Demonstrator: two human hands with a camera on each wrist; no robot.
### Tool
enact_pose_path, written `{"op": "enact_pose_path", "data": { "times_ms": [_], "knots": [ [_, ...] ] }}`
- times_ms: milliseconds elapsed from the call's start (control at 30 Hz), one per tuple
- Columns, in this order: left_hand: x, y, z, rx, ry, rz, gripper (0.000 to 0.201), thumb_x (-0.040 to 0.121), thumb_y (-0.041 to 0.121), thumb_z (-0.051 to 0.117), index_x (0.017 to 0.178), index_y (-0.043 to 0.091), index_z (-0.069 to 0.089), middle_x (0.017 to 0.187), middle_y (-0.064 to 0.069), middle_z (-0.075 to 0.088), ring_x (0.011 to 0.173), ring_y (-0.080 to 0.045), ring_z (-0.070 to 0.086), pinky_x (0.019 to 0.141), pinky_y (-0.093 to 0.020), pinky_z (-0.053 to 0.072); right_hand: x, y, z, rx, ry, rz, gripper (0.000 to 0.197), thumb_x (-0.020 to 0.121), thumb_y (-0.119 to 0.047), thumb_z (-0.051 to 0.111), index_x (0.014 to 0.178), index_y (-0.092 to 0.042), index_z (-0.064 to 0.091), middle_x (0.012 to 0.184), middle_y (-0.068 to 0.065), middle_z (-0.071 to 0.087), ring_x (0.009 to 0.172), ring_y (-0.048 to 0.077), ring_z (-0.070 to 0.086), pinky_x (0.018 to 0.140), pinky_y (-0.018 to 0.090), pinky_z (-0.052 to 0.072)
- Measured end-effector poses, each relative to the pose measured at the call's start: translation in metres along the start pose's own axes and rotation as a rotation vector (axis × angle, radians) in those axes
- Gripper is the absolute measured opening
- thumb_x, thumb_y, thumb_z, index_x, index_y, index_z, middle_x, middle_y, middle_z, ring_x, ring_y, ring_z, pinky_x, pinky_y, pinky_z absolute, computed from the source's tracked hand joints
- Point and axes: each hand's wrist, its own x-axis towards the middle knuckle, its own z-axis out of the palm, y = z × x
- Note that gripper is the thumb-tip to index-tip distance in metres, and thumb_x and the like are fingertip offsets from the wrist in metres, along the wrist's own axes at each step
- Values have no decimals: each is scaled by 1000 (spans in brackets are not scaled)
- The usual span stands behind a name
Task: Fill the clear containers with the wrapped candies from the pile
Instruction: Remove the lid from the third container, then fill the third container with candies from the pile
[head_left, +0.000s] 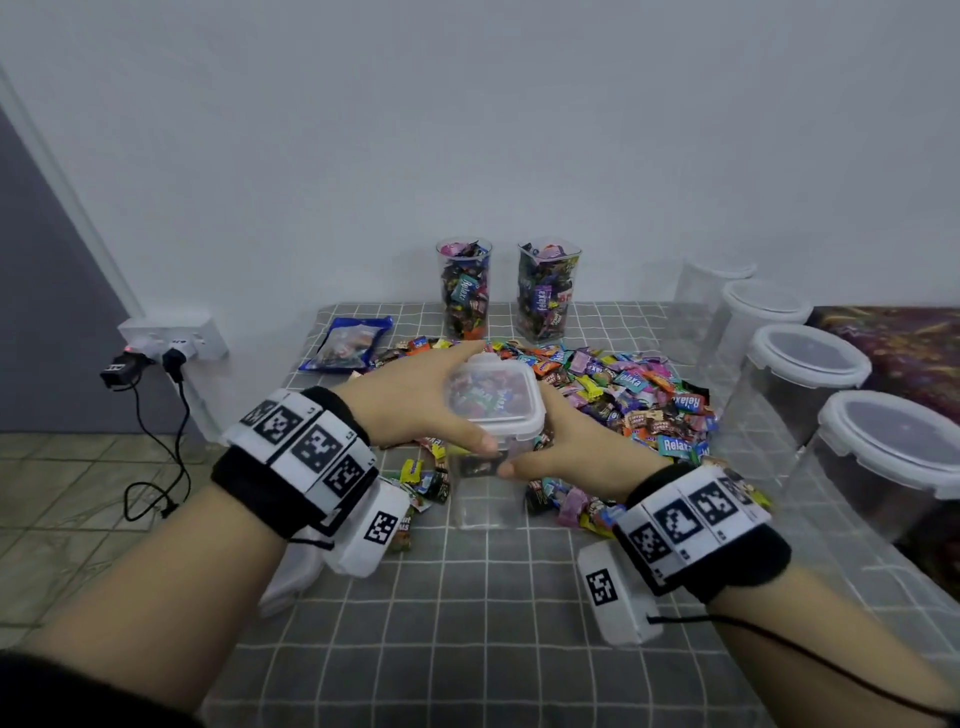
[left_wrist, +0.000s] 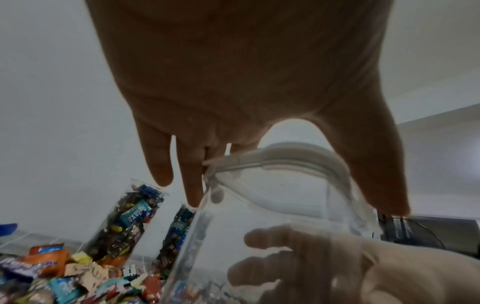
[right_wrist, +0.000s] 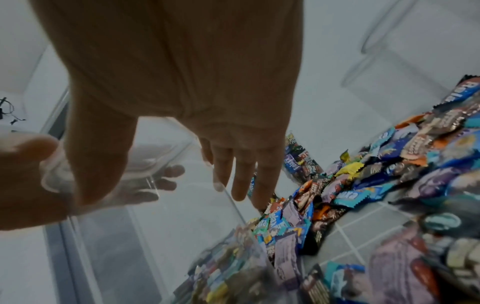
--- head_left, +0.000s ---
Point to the person's right hand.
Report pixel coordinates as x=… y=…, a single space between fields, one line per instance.
x=600 y=458

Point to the person's left hand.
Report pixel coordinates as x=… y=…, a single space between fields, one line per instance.
x=405 y=398

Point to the pile of colourful candies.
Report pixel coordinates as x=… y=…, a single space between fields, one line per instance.
x=645 y=390

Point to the tall transparent plastic jar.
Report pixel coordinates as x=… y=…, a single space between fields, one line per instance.
x=464 y=293

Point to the small transparent plastic jar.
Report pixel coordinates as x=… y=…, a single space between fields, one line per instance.
x=483 y=503
x=546 y=293
x=708 y=293

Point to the person's right forearm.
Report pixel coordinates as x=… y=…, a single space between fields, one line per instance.
x=825 y=645

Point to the person's left forearm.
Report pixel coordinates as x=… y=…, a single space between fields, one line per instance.
x=165 y=600

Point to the blue snack packet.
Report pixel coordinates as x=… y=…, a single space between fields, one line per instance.
x=348 y=342

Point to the black marker-tagged right wristband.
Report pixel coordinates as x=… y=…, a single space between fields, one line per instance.
x=698 y=525

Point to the black marker-tagged wristband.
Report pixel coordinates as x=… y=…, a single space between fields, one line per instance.
x=698 y=525
x=293 y=458

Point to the black marker-tagged left wristband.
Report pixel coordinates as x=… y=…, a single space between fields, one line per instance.
x=293 y=458

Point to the black power plug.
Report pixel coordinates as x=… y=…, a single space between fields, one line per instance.
x=120 y=371

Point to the dark patterned cloth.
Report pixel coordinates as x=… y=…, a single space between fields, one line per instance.
x=908 y=345

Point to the grey door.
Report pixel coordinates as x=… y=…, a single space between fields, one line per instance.
x=45 y=300

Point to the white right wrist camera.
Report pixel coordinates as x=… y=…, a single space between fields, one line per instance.
x=612 y=588

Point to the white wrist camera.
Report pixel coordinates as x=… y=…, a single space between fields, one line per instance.
x=612 y=588
x=372 y=528

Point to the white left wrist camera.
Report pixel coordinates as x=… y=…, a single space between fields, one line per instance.
x=372 y=528

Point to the white wall socket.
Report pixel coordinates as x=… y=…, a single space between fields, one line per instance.
x=173 y=335

